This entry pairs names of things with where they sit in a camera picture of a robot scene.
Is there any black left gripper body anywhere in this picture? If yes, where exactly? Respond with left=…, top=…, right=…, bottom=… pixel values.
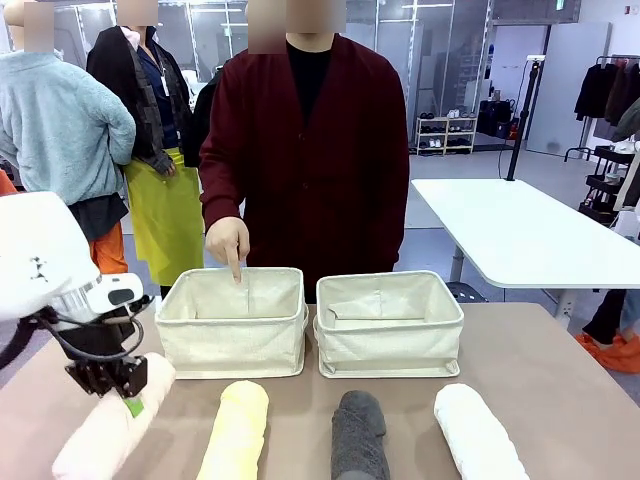
left=48, top=318, right=139, bottom=362

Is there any pink towel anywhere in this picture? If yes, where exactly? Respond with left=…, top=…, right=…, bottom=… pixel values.
left=51, top=352, right=177, bottom=480

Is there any yellow towel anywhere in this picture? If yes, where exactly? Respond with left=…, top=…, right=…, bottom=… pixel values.
left=194, top=380, right=270, bottom=480

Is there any white towel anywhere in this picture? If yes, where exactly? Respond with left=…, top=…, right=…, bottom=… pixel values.
left=433, top=383, right=531, bottom=480

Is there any person's right forearm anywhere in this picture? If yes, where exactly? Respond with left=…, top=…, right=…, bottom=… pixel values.
left=198, top=134, right=247, bottom=226

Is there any person's right hand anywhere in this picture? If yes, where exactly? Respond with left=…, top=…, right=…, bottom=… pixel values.
left=204, top=216, right=251, bottom=285

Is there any cream fabric basket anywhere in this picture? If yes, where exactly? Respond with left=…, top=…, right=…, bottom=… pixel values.
left=313, top=270, right=465, bottom=379
left=154, top=267, right=310, bottom=380

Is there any dark grey rolled towel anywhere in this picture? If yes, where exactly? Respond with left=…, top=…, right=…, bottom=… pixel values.
left=330, top=389, right=391, bottom=480

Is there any person in burgundy cardigan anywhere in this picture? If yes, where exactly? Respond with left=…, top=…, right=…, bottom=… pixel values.
left=198, top=0, right=412, bottom=304

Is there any black round stool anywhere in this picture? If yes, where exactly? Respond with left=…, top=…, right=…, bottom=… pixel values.
left=444, top=280, right=490, bottom=304

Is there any wooden shoe rack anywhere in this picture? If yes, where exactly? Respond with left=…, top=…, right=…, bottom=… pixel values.
left=414, top=114, right=479, bottom=156

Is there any white side table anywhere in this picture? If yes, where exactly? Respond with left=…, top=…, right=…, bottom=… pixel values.
left=410, top=178, right=640, bottom=327

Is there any black suitcase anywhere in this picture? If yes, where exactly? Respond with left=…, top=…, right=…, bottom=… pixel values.
left=476, top=98, right=520, bottom=140

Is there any black tripod pole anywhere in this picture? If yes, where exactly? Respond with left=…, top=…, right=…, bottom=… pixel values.
left=504, top=56, right=545, bottom=183

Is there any bystander with orange shoe covers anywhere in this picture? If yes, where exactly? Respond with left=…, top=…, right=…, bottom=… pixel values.
left=574, top=287, right=640, bottom=375

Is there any black trolley cart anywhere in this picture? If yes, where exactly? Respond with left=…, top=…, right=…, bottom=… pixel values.
left=578, top=143, right=637, bottom=227

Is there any white partition panel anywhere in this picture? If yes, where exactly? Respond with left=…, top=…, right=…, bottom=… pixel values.
left=524, top=21, right=613, bottom=157

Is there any clothes rack with dark garments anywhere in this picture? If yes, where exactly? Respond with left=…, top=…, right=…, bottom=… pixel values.
left=564, top=53, right=640, bottom=162

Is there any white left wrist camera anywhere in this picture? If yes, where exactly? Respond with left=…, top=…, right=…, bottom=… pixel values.
left=85, top=272, right=145, bottom=312

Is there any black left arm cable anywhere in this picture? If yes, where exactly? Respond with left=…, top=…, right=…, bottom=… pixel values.
left=0, top=294, right=156, bottom=372

